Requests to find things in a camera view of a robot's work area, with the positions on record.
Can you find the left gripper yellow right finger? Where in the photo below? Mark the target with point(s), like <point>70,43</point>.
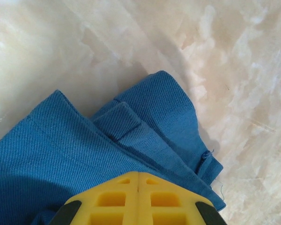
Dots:
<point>168,201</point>

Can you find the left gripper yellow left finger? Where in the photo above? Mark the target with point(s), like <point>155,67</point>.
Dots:
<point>107,201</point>

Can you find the blue long pants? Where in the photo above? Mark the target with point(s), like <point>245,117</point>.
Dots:
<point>84,145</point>

